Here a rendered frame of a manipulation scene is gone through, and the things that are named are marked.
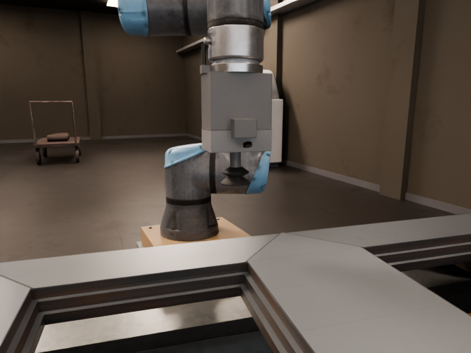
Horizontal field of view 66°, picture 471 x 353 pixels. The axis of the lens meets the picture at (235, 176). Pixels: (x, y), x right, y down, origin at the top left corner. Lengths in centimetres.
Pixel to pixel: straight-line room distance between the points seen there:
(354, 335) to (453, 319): 11
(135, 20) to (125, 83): 1060
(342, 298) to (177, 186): 56
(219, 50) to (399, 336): 38
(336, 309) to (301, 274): 8
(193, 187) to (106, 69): 1035
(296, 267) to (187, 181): 46
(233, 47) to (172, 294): 32
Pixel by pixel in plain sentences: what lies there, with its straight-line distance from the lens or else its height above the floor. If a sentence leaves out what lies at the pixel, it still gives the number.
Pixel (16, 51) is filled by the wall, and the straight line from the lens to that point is 1120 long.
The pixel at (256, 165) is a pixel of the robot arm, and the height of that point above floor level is 92.
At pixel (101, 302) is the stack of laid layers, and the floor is 83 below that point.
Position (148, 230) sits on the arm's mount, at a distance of 101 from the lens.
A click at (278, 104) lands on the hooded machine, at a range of 600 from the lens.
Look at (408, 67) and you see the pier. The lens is 433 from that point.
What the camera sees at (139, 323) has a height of 68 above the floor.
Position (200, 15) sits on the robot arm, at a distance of 60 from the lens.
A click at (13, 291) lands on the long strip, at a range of 51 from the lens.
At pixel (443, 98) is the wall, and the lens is 416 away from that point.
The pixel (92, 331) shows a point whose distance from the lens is 73.
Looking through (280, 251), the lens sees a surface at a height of 86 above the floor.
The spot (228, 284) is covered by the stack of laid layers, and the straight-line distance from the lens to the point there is 51.
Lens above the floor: 107
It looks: 12 degrees down
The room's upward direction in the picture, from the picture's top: straight up
